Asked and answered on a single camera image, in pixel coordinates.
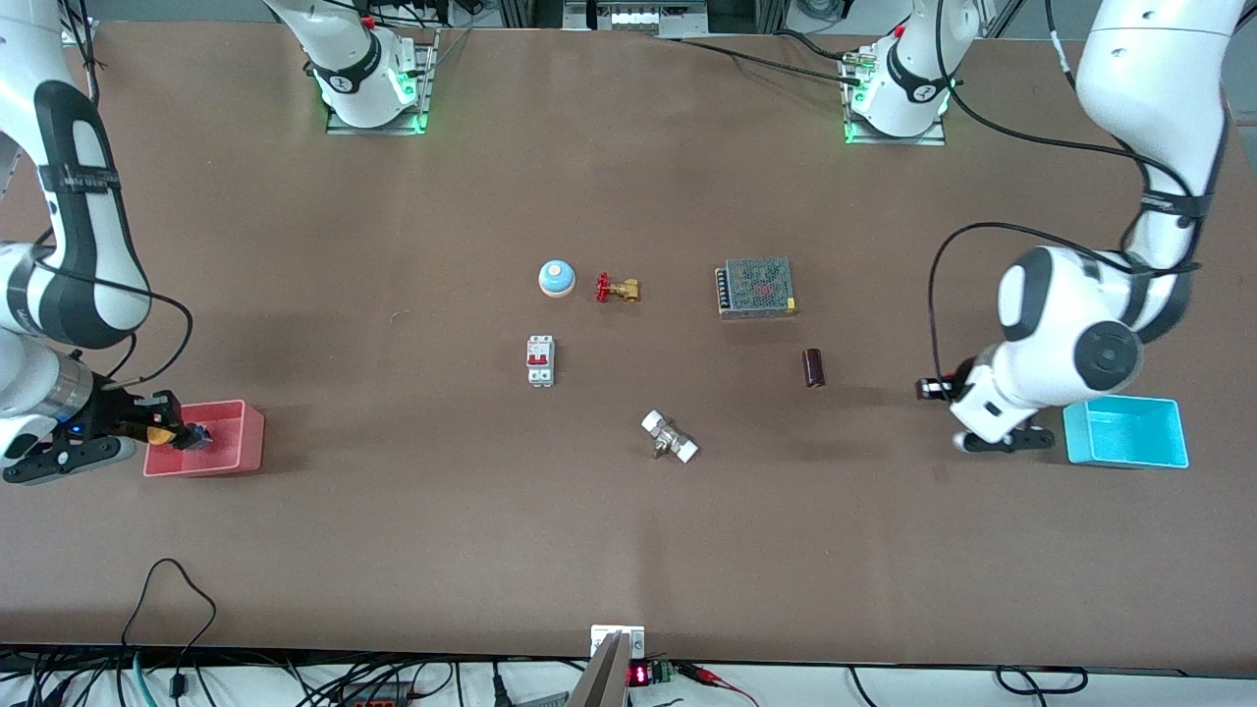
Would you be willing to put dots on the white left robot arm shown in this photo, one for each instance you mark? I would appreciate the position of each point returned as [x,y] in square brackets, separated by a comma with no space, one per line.
[1149,79]

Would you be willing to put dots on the red clip lead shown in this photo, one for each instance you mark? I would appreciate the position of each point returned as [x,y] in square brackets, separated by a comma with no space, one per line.
[712,678]

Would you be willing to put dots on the red digit display module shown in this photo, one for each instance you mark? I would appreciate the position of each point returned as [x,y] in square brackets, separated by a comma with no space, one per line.
[638,676]

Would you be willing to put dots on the pink plastic bin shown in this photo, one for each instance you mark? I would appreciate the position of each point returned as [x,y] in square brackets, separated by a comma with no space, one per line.
[231,442]

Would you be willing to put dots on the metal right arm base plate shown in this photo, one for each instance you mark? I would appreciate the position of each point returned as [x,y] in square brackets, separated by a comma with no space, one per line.
[424,98]

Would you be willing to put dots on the yellow push button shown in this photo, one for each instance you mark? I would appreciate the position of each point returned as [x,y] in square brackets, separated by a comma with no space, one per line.
[159,424]

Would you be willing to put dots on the small green circuit board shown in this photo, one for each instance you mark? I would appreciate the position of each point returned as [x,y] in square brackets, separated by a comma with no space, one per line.
[661,672]

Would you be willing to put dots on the grey socket box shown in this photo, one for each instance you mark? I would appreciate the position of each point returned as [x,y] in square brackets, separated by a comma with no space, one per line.
[638,18]

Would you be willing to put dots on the metal mesh power supply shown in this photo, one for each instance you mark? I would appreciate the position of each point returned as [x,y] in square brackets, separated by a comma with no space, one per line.
[756,287]

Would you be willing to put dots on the metal fitting white ends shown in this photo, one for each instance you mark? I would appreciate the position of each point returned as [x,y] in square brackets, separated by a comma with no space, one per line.
[668,438]

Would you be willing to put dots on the cyan plastic bin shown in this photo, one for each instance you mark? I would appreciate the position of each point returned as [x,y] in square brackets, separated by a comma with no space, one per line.
[1129,437]

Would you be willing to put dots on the dark brown cylindrical capacitor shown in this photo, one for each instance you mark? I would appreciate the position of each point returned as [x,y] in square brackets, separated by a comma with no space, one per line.
[813,368]

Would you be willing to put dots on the grey camera support bar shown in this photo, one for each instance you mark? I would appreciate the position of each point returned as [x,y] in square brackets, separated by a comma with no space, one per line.
[604,678]

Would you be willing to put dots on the round blue bell button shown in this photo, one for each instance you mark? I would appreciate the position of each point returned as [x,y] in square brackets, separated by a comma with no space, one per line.
[557,279]

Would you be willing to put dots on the white red circuit breaker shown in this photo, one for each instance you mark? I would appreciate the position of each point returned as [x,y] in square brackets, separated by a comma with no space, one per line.
[540,361]

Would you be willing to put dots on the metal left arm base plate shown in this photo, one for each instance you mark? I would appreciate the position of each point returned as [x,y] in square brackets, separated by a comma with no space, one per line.
[933,138]

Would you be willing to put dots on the aluminium corner bracket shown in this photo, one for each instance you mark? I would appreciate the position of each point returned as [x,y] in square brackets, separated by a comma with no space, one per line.
[86,31]

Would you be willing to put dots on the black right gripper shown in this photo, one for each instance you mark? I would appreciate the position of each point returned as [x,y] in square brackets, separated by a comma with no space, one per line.
[116,413]

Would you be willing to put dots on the white metal camera bracket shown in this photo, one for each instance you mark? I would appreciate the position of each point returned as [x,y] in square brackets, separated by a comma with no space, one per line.
[633,638]

